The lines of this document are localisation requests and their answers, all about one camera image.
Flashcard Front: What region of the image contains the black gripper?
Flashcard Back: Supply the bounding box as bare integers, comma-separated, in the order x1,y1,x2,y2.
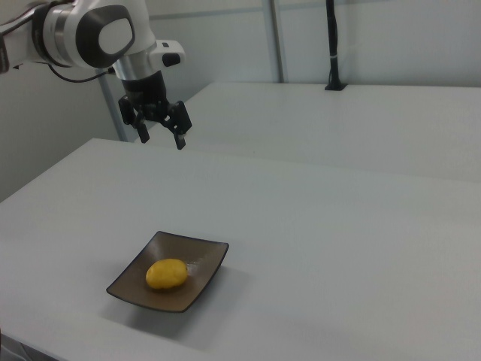
118,71,193,150

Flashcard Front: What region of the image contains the yellow potato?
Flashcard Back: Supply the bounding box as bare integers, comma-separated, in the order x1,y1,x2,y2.
145,257,189,291

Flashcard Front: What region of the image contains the brown square ceramic plate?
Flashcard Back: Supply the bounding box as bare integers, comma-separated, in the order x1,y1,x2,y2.
105,230,230,313

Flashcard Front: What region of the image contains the grey metal partition post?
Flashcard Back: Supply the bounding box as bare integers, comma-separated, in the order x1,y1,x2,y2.
269,0,291,83
98,69,133,143

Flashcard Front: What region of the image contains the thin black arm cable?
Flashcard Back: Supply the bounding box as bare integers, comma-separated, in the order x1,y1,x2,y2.
47,64,116,83

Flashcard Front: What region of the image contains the black camera stand pole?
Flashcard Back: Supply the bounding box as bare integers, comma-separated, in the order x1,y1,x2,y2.
324,0,349,93

